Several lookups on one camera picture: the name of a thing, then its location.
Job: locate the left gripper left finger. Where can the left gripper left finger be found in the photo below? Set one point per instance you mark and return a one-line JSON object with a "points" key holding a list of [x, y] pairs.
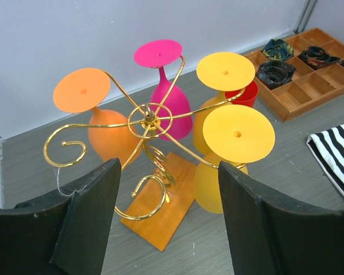
{"points": [[54, 234]]}

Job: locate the yellow wine glass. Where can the yellow wine glass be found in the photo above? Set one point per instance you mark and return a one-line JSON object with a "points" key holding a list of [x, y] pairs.
{"points": [[223, 72], [235, 134]]}

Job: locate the magenta plastic wine glass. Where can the magenta plastic wine glass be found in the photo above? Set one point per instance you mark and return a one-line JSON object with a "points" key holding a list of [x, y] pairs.
{"points": [[157, 54]]}

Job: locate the orange plastic wine glass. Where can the orange plastic wine glass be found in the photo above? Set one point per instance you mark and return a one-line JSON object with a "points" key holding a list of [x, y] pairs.
{"points": [[84, 90]]}

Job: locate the dark rolled tie middle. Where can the dark rolled tie middle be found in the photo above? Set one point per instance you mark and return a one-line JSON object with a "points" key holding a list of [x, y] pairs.
{"points": [[317, 58]]}

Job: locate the wooden compartment tray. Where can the wooden compartment tray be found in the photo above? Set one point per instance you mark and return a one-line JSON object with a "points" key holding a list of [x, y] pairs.
{"points": [[309, 88]]}

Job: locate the red plastic wine glass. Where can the red plastic wine glass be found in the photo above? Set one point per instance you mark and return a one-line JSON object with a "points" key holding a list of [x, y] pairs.
{"points": [[249, 95]]}

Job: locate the dark rolled tie left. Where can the dark rolled tie left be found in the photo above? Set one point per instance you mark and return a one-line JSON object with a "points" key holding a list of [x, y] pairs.
{"points": [[274, 74]]}

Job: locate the black white striped cloth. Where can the black white striped cloth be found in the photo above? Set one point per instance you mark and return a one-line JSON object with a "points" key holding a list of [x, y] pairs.
{"points": [[327, 147]]}

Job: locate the dark rolled tie top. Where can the dark rolled tie top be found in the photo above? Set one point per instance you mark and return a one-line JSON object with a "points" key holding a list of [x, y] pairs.
{"points": [[278, 49]]}

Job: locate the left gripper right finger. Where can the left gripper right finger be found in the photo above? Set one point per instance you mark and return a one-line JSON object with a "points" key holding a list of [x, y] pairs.
{"points": [[272, 233]]}

